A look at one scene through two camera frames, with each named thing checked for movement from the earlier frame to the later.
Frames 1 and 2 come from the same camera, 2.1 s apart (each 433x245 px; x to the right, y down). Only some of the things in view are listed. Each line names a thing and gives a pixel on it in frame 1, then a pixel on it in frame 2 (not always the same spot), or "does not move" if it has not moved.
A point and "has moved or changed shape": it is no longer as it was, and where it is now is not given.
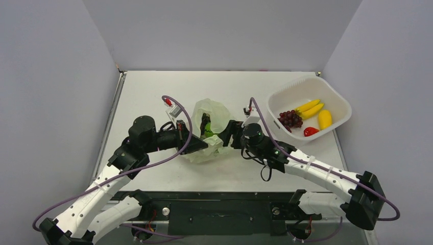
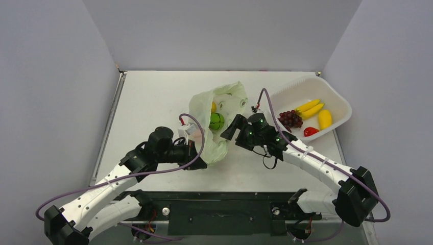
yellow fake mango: (325, 119) does not move
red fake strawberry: (309, 131) does not move
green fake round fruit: (208, 132) -> (217, 121)
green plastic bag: (219, 116) has moved or changed shape
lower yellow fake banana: (309, 113) does not move
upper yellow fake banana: (306, 105) does not move
